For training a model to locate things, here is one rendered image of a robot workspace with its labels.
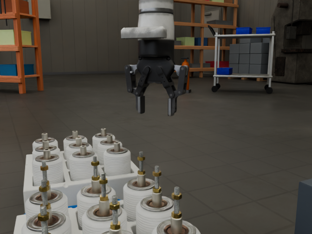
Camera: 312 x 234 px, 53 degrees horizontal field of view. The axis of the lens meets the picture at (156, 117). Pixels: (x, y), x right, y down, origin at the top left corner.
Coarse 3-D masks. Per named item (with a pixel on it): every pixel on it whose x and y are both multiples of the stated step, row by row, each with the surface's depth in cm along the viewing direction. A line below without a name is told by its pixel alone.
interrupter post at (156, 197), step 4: (152, 192) 70; (160, 192) 70; (152, 196) 71; (156, 196) 70; (160, 196) 70; (152, 200) 71; (156, 200) 70; (160, 200) 70; (152, 204) 71; (156, 204) 70; (160, 204) 71
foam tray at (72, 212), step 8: (120, 200) 89; (72, 208) 84; (24, 216) 80; (72, 216) 80; (16, 224) 76; (72, 224) 76; (128, 224) 76; (16, 232) 73; (72, 232) 73; (80, 232) 73
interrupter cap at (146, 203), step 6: (144, 198) 73; (150, 198) 73; (162, 198) 73; (168, 198) 73; (144, 204) 71; (150, 204) 71; (162, 204) 71; (168, 204) 70; (150, 210) 68; (156, 210) 68; (162, 210) 68
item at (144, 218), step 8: (136, 208) 70; (136, 216) 71; (144, 216) 68; (152, 216) 67; (160, 216) 67; (168, 216) 67; (136, 224) 71; (144, 224) 68; (152, 224) 67; (136, 232) 72; (144, 232) 68
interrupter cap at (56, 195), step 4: (40, 192) 77; (52, 192) 77; (56, 192) 77; (60, 192) 77; (32, 196) 75; (36, 196) 75; (40, 196) 75; (52, 196) 75; (56, 196) 74; (60, 196) 74; (32, 200) 73; (36, 200) 72; (40, 200) 73; (48, 200) 73; (52, 200) 73; (56, 200) 72; (36, 204) 71; (40, 204) 71
